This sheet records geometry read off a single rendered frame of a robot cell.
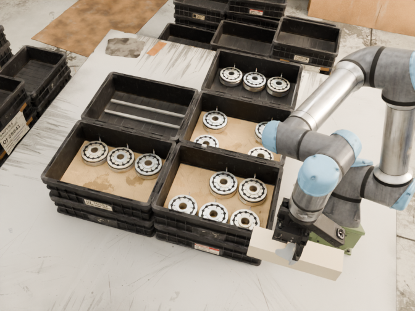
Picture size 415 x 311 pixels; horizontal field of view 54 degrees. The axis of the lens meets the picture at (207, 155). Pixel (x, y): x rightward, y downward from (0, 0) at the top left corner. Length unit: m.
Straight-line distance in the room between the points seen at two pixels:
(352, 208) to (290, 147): 0.59
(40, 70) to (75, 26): 1.12
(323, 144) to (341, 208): 0.58
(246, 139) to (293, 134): 0.74
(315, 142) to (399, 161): 0.48
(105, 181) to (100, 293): 0.39
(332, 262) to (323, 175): 0.35
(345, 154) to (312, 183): 0.12
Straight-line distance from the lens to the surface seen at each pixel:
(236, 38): 2.98
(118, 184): 1.53
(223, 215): 1.40
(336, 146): 0.90
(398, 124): 1.27
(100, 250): 1.55
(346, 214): 1.47
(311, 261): 1.10
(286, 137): 0.94
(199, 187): 1.50
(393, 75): 1.19
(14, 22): 4.08
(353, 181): 1.44
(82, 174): 1.59
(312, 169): 0.82
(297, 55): 2.65
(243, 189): 1.47
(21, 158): 1.89
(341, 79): 1.14
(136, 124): 1.72
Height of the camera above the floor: 2.06
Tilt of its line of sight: 51 degrees down
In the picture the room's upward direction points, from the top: 3 degrees clockwise
